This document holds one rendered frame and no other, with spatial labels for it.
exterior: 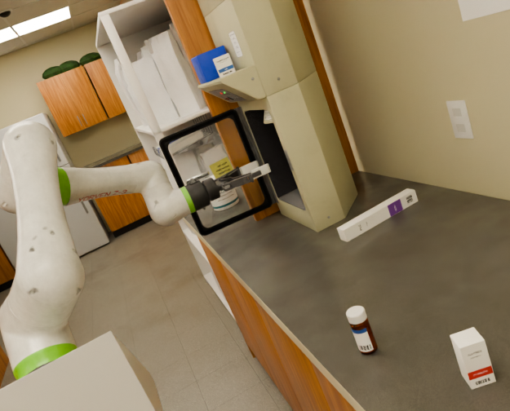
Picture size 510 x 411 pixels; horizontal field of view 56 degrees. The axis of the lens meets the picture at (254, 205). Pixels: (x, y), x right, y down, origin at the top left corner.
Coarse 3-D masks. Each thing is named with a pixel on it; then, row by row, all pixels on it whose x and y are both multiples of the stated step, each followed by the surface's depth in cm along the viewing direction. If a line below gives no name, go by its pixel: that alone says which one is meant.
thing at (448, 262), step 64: (384, 192) 167; (448, 192) 147; (256, 256) 158; (320, 256) 140; (384, 256) 126; (448, 256) 115; (320, 320) 110; (384, 320) 101; (448, 320) 94; (384, 384) 84; (448, 384) 79
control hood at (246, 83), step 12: (240, 72) 139; (252, 72) 141; (204, 84) 158; (216, 84) 145; (228, 84) 139; (240, 84) 140; (252, 84) 141; (216, 96) 170; (240, 96) 150; (252, 96) 142; (264, 96) 143
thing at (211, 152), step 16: (208, 128) 172; (224, 128) 173; (176, 144) 171; (192, 144) 172; (208, 144) 173; (224, 144) 175; (240, 144) 176; (176, 160) 172; (192, 160) 173; (208, 160) 175; (224, 160) 176; (240, 160) 177; (192, 176) 175; (208, 176) 176; (224, 192) 179; (240, 192) 180; (256, 192) 181; (208, 208) 179; (224, 208) 180; (240, 208) 181; (208, 224) 180
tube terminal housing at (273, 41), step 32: (224, 0) 139; (256, 0) 137; (288, 0) 152; (224, 32) 152; (256, 32) 139; (288, 32) 147; (256, 64) 141; (288, 64) 144; (288, 96) 146; (320, 96) 160; (288, 128) 147; (320, 128) 155; (320, 160) 153; (320, 192) 155; (352, 192) 170; (320, 224) 157
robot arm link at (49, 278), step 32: (32, 128) 115; (32, 160) 110; (32, 192) 104; (32, 224) 98; (64, 224) 102; (32, 256) 92; (64, 256) 94; (32, 288) 90; (64, 288) 92; (32, 320) 94
